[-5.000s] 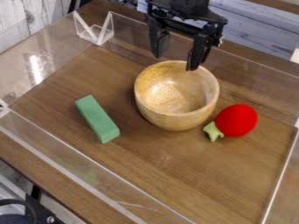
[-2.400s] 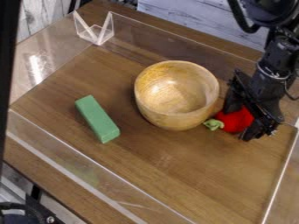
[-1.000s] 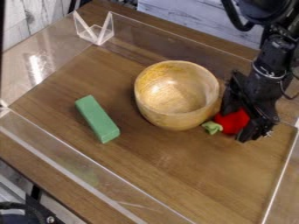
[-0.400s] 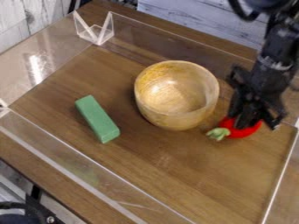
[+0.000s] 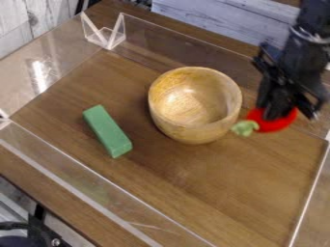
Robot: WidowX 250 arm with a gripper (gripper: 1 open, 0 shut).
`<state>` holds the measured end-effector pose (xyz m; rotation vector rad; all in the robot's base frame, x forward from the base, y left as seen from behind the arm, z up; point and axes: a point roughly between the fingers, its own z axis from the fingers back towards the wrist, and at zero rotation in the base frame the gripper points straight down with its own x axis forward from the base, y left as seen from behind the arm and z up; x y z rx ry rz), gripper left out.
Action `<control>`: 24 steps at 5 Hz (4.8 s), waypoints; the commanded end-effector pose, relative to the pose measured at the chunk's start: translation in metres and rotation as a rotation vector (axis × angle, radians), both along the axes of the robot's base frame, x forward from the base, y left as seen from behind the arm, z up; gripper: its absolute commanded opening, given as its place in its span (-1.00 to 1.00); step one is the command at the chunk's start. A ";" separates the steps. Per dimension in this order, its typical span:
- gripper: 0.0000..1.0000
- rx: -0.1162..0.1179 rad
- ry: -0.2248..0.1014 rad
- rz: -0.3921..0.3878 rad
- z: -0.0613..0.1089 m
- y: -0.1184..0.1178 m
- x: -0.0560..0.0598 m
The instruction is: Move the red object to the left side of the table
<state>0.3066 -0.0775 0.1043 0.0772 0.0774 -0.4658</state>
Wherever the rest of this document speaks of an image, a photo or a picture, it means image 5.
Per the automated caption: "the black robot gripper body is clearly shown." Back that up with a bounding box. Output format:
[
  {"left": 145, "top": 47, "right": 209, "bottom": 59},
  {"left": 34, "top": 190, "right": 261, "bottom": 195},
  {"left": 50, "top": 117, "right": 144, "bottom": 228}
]
[{"left": 252, "top": 25, "right": 330, "bottom": 120}]

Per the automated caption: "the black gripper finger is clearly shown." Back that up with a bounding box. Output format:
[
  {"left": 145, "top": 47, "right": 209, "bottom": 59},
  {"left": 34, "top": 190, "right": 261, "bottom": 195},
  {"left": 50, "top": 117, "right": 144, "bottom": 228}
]
[
  {"left": 256, "top": 73, "right": 275, "bottom": 108},
  {"left": 263, "top": 87, "right": 299, "bottom": 121}
]

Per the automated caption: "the clear acrylic corner bracket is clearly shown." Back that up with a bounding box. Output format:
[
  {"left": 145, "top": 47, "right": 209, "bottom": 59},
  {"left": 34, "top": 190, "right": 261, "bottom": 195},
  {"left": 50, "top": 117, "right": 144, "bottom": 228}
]
[{"left": 80, "top": 13, "right": 126, "bottom": 50}]

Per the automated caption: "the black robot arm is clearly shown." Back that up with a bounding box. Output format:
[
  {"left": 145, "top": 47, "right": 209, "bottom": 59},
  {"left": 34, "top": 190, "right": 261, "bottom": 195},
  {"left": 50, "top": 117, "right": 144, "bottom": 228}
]
[{"left": 252, "top": 0, "right": 330, "bottom": 121}]

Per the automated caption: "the wooden bowl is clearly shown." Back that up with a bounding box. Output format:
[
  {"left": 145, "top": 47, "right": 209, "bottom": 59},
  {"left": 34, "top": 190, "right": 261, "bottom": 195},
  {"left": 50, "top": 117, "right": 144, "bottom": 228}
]
[{"left": 148, "top": 67, "right": 241, "bottom": 145}]

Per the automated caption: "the green rectangular block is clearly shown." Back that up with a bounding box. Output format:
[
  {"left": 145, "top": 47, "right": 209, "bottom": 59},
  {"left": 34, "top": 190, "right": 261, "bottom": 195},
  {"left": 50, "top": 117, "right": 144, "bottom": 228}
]
[{"left": 82, "top": 105, "right": 132, "bottom": 158}]

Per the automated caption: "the clear acrylic tray wall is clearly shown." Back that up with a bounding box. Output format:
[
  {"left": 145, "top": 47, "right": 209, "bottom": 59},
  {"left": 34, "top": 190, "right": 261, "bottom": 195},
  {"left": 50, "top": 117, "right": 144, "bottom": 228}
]
[{"left": 0, "top": 14, "right": 330, "bottom": 247}]

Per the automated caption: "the red plush strawberry toy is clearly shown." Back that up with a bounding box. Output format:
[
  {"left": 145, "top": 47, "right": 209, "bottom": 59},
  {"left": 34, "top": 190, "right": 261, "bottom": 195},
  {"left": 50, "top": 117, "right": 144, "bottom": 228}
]
[{"left": 231, "top": 108, "right": 297, "bottom": 137}]

